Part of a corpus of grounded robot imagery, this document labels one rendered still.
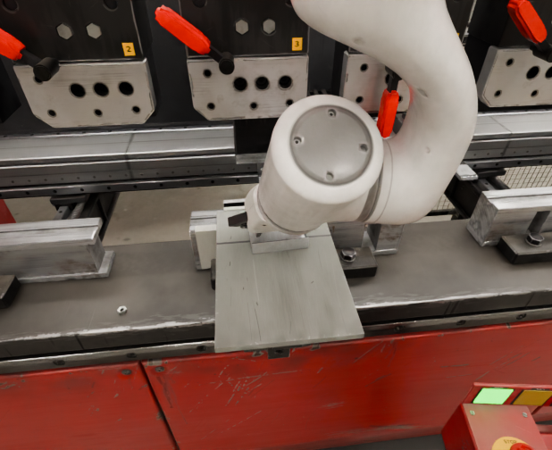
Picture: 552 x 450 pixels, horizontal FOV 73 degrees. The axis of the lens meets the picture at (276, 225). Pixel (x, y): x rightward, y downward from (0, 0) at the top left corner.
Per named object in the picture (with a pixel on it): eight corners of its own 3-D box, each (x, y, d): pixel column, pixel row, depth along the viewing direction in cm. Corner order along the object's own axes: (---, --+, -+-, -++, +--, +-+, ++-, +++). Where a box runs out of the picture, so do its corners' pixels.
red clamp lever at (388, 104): (380, 141, 50) (394, 66, 44) (370, 128, 54) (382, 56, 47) (392, 140, 51) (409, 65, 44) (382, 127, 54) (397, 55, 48)
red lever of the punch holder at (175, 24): (158, 4, 38) (238, 65, 42) (163, -3, 41) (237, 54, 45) (150, 20, 38) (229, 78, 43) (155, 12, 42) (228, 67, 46)
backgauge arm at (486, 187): (493, 257, 92) (517, 212, 83) (398, 138, 140) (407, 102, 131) (523, 254, 92) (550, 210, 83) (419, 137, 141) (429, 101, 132)
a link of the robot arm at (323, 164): (346, 159, 40) (261, 150, 39) (400, 97, 27) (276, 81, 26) (344, 235, 39) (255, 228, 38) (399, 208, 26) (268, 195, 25)
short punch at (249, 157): (237, 167, 59) (232, 109, 53) (236, 161, 61) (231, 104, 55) (298, 163, 60) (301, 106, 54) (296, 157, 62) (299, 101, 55)
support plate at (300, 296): (215, 353, 44) (214, 348, 43) (217, 215, 64) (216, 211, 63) (363, 338, 46) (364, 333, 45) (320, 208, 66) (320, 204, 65)
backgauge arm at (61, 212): (46, 295, 82) (19, 249, 74) (112, 154, 131) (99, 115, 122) (84, 292, 83) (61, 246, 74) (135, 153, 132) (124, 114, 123)
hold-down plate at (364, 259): (212, 291, 66) (210, 279, 64) (213, 269, 70) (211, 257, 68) (376, 277, 69) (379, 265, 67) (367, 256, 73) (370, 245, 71)
